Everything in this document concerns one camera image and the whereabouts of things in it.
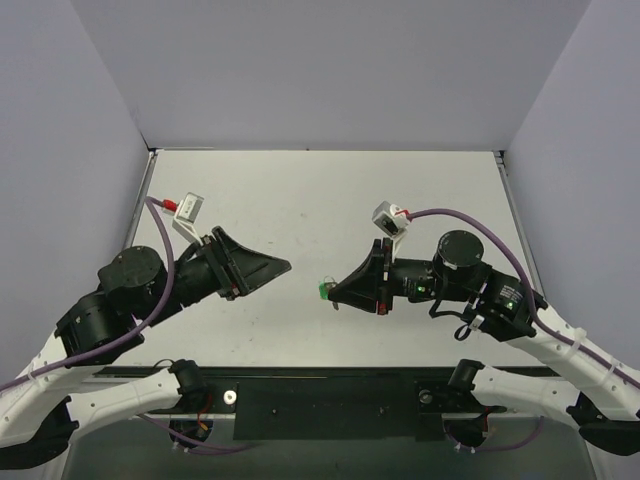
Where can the green key tag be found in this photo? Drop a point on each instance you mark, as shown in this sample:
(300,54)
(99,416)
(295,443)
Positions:
(324,289)

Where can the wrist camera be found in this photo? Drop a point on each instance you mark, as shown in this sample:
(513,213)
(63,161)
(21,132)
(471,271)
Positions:
(185,215)
(393,221)

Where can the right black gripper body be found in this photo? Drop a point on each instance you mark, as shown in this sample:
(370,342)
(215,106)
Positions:
(381,276)

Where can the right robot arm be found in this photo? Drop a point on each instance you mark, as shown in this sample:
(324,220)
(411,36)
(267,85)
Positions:
(594,393)

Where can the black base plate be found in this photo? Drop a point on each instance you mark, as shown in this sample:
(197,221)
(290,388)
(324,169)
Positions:
(336,403)

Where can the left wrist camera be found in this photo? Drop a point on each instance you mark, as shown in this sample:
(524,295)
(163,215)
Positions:
(185,215)

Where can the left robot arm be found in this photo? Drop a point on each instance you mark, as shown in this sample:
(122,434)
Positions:
(42,416)

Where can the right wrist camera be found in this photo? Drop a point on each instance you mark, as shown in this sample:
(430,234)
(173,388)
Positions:
(393,221)

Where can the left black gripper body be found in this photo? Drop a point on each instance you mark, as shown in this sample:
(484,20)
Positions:
(223,265)

